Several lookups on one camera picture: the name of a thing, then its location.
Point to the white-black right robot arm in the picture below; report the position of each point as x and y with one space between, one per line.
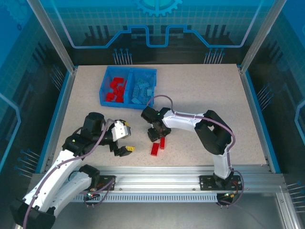
181 120

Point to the aluminium frame post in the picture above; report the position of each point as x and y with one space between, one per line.
51 35
262 35

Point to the blue two-compartment plastic bin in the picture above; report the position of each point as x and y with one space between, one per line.
112 104

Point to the aluminium outer frame bar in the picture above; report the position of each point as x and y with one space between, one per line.
286 210

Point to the wide aluminium base rail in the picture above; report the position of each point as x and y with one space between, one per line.
157 177

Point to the blue table edge strip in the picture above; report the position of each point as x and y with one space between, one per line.
53 121
262 121

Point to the aluminium side rail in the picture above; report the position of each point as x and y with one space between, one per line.
60 114
256 119

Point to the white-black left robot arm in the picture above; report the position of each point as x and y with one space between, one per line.
52 181

